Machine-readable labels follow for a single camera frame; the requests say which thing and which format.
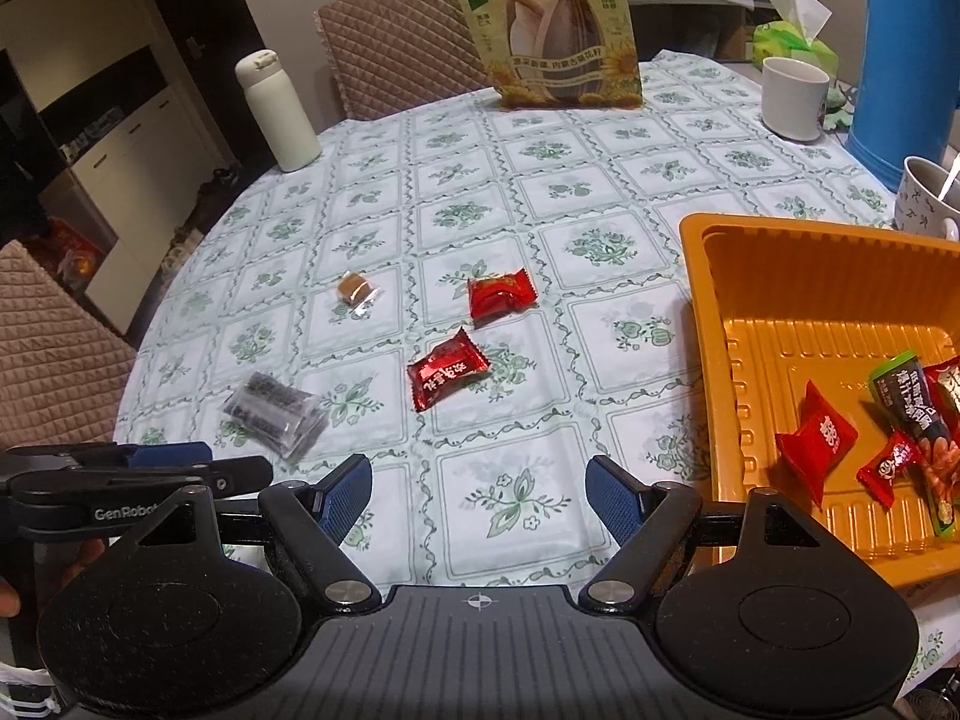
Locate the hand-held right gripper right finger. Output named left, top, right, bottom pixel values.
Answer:
left=577, top=454, right=845, bottom=614

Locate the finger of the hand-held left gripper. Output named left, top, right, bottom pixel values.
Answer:
left=11, top=456, right=275, bottom=505
left=4, top=441, right=212, bottom=470

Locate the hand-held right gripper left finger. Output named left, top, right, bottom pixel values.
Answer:
left=112, top=454, right=385, bottom=614

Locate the clear packet with dark contents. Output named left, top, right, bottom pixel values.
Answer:
left=221, top=371, right=325, bottom=460

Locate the shiny dark red candy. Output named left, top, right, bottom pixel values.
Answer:
left=407, top=328, right=492, bottom=412

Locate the caramel candy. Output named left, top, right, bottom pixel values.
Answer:
left=336, top=270, right=381, bottom=317

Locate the red candy with white symbol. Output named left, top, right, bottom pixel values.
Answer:
left=775, top=381, right=858, bottom=509

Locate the bright red candy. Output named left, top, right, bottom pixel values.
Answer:
left=467, top=268, right=539, bottom=325

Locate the orange plastic tray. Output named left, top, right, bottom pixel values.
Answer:
left=679, top=214, right=960, bottom=590

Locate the small red candy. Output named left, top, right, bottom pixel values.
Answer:
left=856, top=431, right=925, bottom=505

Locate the green snack packet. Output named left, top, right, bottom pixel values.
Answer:
left=868, top=351, right=960, bottom=535

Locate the red candy with white print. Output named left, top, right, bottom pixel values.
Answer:
left=921, top=362, right=960, bottom=415

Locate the person's left hand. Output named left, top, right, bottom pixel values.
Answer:
left=0, top=538, right=107, bottom=620

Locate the quilted beige chair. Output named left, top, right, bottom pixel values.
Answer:
left=0, top=240, right=137, bottom=451

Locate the white and dark cabinet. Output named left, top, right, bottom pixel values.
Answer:
left=0, top=0, right=226, bottom=338

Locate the white insulated bottle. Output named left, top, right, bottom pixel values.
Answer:
left=235, top=49, right=322, bottom=173

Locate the patterned white cup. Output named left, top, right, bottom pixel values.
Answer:
left=892, top=156, right=960, bottom=241

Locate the white mug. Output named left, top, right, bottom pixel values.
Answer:
left=761, top=56, right=830, bottom=142

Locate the green cloth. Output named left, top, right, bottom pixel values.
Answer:
left=821, top=82, right=857, bottom=130

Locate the quilted chair back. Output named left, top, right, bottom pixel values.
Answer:
left=315, top=0, right=496, bottom=121

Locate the sunflower seed bag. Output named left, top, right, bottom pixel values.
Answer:
left=444, top=0, right=642, bottom=110

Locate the wooden side shelf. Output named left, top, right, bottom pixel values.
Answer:
left=637, top=0, right=773, bottom=61

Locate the green tissue box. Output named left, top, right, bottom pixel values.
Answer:
left=752, top=0, right=839, bottom=72

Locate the blue thermos jug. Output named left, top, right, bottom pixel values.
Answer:
left=844, top=0, right=960, bottom=192

